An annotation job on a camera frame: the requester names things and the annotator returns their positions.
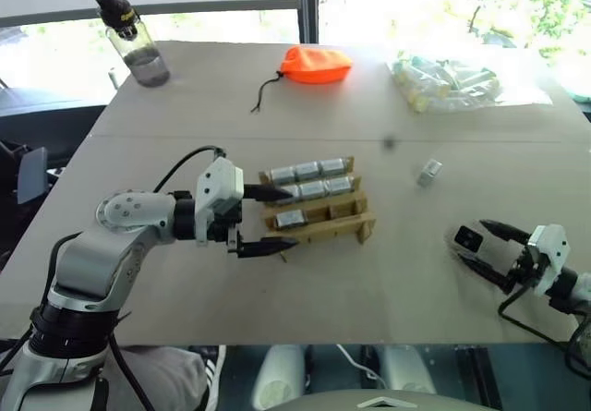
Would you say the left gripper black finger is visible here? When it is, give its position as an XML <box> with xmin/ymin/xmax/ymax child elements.
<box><xmin>235</xmin><ymin>236</ymin><xmax>300</xmax><ymax>260</ymax></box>
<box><xmin>242</xmin><ymin>183</ymin><xmax>296</xmax><ymax>203</ymax></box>

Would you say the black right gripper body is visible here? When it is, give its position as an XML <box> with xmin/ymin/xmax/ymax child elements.
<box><xmin>504</xmin><ymin>239</ymin><xmax>539</xmax><ymax>293</ymax></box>

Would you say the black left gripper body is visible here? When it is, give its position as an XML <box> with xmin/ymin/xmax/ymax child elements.
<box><xmin>207</xmin><ymin>196</ymin><xmax>247</xmax><ymax>260</ymax></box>

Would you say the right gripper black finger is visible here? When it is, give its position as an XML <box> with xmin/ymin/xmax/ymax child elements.
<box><xmin>455</xmin><ymin>252</ymin><xmax>514</xmax><ymax>292</ymax></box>
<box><xmin>478</xmin><ymin>218</ymin><xmax>532</xmax><ymax>247</ymax></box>

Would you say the wooden battery tray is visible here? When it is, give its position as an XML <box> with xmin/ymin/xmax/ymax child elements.
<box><xmin>257</xmin><ymin>154</ymin><xmax>378</xmax><ymax>265</ymax></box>

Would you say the loose silver battery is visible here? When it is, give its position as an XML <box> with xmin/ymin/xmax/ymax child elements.
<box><xmin>416</xmin><ymin>158</ymin><xmax>444</xmax><ymax>188</ymax></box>

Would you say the white rounded shape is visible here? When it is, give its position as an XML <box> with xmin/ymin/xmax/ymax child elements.
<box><xmin>381</xmin><ymin>345</ymin><xmax>438</xmax><ymax>396</ymax></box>
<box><xmin>252</xmin><ymin>345</ymin><xmax>307</xmax><ymax>410</ymax></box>

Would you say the black white striped shoe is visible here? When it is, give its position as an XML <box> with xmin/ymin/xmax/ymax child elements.
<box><xmin>187</xmin><ymin>345</ymin><xmax>228</xmax><ymax>411</ymax></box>

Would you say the clear plastic bag of parts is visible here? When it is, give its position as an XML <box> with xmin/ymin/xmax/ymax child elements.
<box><xmin>384</xmin><ymin>54</ymin><xmax>553</xmax><ymax>115</ymax></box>

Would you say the grey rounded robot torso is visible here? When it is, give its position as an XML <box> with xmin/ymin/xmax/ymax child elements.
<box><xmin>261</xmin><ymin>386</ymin><xmax>501</xmax><ymax>411</ymax></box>

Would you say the grey trouser leg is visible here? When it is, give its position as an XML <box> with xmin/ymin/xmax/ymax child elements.
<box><xmin>102</xmin><ymin>345</ymin><xmax>209</xmax><ymax>411</ymax></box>

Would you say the clear water bottle black cap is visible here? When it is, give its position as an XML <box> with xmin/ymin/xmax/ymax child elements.
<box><xmin>93</xmin><ymin>0</ymin><xmax>172</xmax><ymax>89</ymax></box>

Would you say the grey blue panel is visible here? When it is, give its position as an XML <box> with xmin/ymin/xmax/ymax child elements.
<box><xmin>17</xmin><ymin>147</ymin><xmax>49</xmax><ymax>206</ymax></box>

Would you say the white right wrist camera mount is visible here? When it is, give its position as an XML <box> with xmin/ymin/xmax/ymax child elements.
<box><xmin>525</xmin><ymin>224</ymin><xmax>569</xmax><ymax>298</ymax></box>

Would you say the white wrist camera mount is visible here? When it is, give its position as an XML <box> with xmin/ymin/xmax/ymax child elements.
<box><xmin>525</xmin><ymin>224</ymin><xmax>569</xmax><ymax>298</ymax></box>
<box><xmin>193</xmin><ymin>157</ymin><xmax>245</xmax><ymax>248</ymax></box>

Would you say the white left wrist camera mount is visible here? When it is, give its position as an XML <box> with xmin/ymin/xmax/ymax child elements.
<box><xmin>193</xmin><ymin>157</ymin><xmax>245</xmax><ymax>248</ymax></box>

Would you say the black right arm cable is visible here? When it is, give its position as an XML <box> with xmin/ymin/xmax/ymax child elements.
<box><xmin>497</xmin><ymin>284</ymin><xmax>591</xmax><ymax>355</ymax></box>

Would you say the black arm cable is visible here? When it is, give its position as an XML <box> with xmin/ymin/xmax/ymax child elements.
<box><xmin>151</xmin><ymin>145</ymin><xmax>228</xmax><ymax>194</ymax></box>
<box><xmin>497</xmin><ymin>284</ymin><xmax>591</xmax><ymax>355</ymax></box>

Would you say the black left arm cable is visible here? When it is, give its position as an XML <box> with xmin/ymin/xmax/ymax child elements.
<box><xmin>151</xmin><ymin>145</ymin><xmax>228</xmax><ymax>194</ymax></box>

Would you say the black pouch drawstring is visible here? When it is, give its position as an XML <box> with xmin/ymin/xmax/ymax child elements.
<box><xmin>249</xmin><ymin>70</ymin><xmax>284</xmax><ymax>115</ymax></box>

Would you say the orange drawstring pouch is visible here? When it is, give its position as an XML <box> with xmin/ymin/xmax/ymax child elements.
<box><xmin>279</xmin><ymin>44</ymin><xmax>354</xmax><ymax>85</ymax></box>

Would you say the thin white cable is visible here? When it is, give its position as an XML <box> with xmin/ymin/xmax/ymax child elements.
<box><xmin>335</xmin><ymin>345</ymin><xmax>385</xmax><ymax>390</ymax></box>

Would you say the dark window frame post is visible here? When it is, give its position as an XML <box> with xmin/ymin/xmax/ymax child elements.
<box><xmin>296</xmin><ymin>0</ymin><xmax>320</xmax><ymax>45</ymax></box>

